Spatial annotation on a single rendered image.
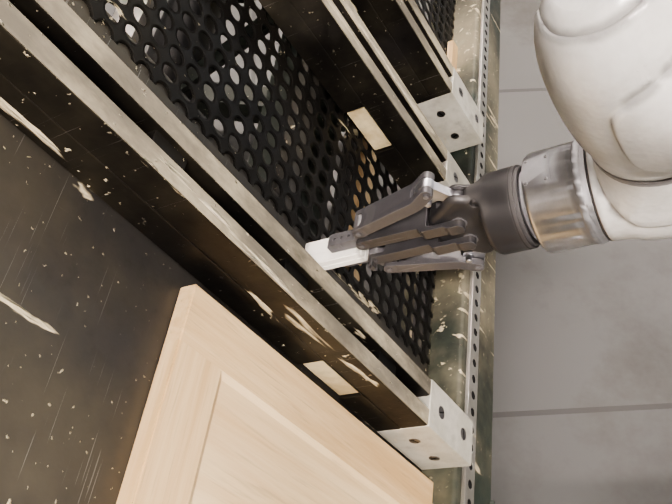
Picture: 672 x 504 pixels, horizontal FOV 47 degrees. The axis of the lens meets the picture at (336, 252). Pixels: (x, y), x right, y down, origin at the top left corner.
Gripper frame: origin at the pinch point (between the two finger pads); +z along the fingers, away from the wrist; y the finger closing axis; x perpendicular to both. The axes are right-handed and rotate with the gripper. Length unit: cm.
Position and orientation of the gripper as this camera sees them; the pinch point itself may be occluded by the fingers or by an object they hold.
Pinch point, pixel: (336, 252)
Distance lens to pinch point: 77.8
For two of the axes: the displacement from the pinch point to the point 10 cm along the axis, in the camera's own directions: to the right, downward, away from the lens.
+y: -5.1, -5.6, -6.5
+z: -8.5, 2.0, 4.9
